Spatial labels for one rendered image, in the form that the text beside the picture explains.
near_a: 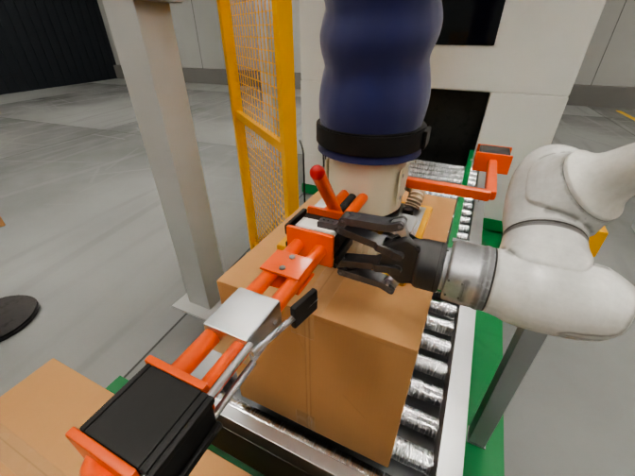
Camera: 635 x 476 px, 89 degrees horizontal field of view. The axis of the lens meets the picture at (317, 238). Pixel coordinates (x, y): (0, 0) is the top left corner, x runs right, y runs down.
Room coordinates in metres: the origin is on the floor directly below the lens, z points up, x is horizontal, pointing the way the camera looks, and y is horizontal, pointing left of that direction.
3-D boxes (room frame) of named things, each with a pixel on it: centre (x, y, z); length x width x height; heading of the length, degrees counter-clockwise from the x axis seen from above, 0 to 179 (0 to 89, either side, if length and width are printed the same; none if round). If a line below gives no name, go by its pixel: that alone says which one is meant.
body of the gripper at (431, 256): (0.39, -0.14, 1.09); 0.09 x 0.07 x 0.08; 65
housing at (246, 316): (0.27, 0.09, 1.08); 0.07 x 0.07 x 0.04; 65
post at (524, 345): (0.66, -0.64, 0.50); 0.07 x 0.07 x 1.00; 65
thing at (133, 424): (0.15, 0.15, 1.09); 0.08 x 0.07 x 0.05; 155
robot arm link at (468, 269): (0.36, -0.21, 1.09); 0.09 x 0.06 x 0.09; 155
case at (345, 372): (0.69, -0.10, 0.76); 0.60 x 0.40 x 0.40; 155
